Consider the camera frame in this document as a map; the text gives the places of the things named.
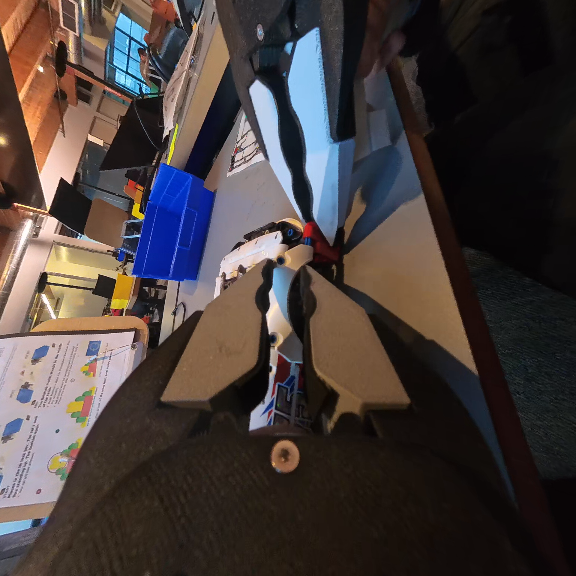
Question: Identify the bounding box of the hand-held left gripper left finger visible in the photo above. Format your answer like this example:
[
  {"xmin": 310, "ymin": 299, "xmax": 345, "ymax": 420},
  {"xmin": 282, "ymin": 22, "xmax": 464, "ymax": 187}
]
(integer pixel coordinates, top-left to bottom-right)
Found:
[{"xmin": 160, "ymin": 260, "xmax": 274, "ymax": 412}]

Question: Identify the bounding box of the holographic sticker sheet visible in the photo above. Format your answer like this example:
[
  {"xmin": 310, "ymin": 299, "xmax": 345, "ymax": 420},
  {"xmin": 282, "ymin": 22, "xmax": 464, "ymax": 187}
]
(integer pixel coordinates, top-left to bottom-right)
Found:
[{"xmin": 226, "ymin": 115, "xmax": 264, "ymax": 177}]

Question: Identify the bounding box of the blue plastic bin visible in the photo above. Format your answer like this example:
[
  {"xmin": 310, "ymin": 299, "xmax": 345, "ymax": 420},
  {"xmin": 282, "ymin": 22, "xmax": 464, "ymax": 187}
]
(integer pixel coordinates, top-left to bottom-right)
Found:
[{"xmin": 131, "ymin": 163, "xmax": 216, "ymax": 282}]

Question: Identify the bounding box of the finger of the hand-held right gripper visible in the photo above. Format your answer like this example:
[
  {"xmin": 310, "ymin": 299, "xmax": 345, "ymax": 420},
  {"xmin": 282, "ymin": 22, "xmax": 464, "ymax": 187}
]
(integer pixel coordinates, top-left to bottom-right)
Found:
[
  {"xmin": 287, "ymin": 27, "xmax": 356, "ymax": 248},
  {"xmin": 247, "ymin": 78, "xmax": 314, "ymax": 222}
]

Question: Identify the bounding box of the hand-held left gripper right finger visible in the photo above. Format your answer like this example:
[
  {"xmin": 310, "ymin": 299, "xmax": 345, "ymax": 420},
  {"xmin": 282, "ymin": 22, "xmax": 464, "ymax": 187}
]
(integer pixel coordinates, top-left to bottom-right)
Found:
[{"xmin": 299, "ymin": 265, "xmax": 411, "ymax": 429}]

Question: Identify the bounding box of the black monitor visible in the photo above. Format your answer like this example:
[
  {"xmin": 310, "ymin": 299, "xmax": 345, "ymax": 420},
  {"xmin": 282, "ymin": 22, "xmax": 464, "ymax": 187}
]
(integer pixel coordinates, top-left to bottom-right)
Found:
[{"xmin": 99, "ymin": 97, "xmax": 165, "ymax": 172}]

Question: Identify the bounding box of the white brick race car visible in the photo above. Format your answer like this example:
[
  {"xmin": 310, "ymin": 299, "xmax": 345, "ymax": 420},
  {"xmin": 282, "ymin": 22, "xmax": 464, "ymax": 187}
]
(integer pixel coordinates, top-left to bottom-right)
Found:
[{"xmin": 215, "ymin": 218, "xmax": 347, "ymax": 433}]

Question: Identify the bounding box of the instruction sheet on wooden board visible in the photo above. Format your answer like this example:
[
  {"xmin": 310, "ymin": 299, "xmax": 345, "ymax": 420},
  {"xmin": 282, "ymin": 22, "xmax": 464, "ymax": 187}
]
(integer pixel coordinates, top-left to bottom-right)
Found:
[{"xmin": 0, "ymin": 315, "xmax": 149, "ymax": 525}]

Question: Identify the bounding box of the person's right hand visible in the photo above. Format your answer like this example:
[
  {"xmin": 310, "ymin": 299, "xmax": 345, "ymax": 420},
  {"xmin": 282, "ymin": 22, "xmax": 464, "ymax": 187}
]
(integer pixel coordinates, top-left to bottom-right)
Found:
[{"xmin": 362, "ymin": 0, "xmax": 407, "ymax": 69}]

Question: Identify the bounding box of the person's brown garment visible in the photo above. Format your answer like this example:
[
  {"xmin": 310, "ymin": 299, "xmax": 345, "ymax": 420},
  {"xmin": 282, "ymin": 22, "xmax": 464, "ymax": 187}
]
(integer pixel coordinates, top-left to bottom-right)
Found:
[{"xmin": 396, "ymin": 0, "xmax": 576, "ymax": 298}]

